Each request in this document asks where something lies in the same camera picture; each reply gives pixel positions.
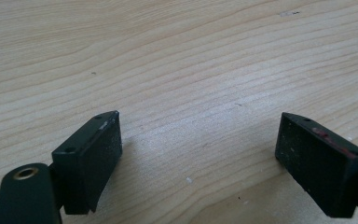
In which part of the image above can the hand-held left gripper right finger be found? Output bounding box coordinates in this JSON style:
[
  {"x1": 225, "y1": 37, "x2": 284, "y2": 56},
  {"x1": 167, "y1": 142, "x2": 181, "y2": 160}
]
[{"x1": 274, "y1": 112, "x2": 358, "y2": 218}]

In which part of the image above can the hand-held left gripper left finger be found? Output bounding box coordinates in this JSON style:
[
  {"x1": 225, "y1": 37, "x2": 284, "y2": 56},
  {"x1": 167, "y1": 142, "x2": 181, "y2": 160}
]
[{"x1": 51, "y1": 110, "x2": 123, "y2": 216}]

